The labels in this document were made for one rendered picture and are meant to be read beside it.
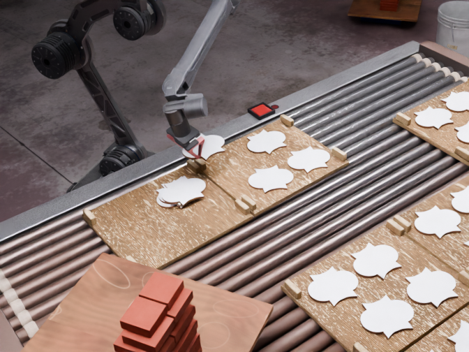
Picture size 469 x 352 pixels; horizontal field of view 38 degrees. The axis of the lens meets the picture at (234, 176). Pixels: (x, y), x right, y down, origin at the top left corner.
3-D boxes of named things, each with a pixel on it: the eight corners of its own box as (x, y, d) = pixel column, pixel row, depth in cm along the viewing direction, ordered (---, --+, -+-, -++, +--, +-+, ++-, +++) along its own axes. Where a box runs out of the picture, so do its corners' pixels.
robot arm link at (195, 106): (174, 95, 214) (164, 80, 206) (209, 89, 211) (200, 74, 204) (174, 128, 209) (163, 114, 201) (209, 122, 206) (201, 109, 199)
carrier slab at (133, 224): (82, 218, 216) (81, 214, 215) (189, 166, 234) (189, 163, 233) (139, 281, 193) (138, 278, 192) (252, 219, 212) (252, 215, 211)
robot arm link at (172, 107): (162, 99, 206) (160, 112, 202) (184, 95, 204) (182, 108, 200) (169, 115, 211) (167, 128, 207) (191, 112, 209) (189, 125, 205)
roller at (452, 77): (-5, 301, 195) (-8, 293, 191) (453, 75, 280) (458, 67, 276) (2, 315, 193) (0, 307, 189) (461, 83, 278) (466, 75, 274)
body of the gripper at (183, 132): (182, 122, 217) (175, 105, 212) (202, 135, 210) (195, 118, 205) (167, 134, 215) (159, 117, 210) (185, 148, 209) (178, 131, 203)
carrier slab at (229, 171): (190, 165, 234) (190, 162, 233) (281, 121, 253) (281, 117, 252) (255, 217, 212) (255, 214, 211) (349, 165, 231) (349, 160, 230)
